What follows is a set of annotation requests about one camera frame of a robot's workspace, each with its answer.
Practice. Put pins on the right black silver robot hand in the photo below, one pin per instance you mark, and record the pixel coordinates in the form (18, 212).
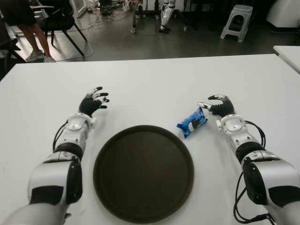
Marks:
(222, 106)

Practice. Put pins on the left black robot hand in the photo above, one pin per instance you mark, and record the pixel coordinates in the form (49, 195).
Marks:
(89, 105)

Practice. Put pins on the blue Oreo cookie package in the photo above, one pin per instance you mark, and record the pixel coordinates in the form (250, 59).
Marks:
(192, 122)

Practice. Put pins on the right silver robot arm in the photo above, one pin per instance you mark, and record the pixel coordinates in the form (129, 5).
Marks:
(269, 178)

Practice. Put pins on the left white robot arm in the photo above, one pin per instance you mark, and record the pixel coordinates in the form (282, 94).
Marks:
(54, 178)

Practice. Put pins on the white side table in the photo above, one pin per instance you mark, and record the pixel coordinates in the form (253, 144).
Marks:
(290, 56)

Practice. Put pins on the person in black shorts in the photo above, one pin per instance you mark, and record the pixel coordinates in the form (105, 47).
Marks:
(35, 39)

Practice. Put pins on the black chair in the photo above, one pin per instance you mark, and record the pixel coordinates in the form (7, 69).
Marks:
(58, 23)

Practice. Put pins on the round dark brown tray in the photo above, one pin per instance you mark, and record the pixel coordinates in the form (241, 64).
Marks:
(143, 174)

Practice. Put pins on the white framed panel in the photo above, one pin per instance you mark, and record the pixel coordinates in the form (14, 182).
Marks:
(77, 14)

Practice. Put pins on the white plastic stool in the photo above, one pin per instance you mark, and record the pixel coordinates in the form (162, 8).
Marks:
(242, 9)

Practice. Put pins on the white slotted crate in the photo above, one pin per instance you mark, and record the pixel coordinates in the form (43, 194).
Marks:
(127, 6)

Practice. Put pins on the white humanoid robot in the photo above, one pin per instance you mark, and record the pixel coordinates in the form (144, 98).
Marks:
(165, 14)

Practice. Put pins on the white cabinet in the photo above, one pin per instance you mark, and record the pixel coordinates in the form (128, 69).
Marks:
(283, 14)

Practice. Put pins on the black chair frame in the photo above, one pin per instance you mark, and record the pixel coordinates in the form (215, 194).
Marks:
(9, 45)

